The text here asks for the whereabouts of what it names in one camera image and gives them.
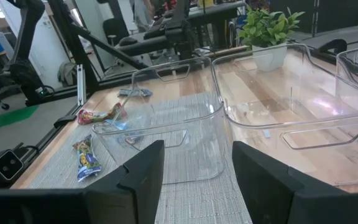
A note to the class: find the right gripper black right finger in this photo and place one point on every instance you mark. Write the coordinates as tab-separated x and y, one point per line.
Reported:
275	193

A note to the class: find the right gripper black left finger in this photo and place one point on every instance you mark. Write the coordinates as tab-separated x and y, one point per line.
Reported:
129	193

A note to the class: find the blue purple Quaker granola bar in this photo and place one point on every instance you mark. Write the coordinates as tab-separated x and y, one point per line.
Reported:
87	161

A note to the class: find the red granola bar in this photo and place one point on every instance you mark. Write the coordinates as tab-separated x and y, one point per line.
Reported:
95	116

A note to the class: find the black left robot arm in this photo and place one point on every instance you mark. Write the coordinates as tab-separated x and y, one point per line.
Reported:
180	37

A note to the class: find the clear plastic bin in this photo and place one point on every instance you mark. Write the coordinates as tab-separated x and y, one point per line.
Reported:
197	155
306	155
353	77

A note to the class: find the grey woven placemat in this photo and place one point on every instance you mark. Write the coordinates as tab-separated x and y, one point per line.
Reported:
191	202

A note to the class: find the grey backpack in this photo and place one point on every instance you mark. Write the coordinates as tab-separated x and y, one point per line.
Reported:
67	74

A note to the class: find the green plant in white pot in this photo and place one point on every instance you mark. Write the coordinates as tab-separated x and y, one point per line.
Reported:
267	31

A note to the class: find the black office chair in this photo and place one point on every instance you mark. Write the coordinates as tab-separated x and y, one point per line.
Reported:
113	28

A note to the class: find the black desk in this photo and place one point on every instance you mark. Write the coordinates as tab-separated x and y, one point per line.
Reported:
216	12

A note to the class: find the silver aluminium bracket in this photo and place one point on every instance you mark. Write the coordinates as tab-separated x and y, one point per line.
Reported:
80	84

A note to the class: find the black table-level camera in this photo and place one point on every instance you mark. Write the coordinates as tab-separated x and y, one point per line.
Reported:
6	165

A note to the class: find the black aluminium frame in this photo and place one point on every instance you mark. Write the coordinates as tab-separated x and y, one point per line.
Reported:
73	46

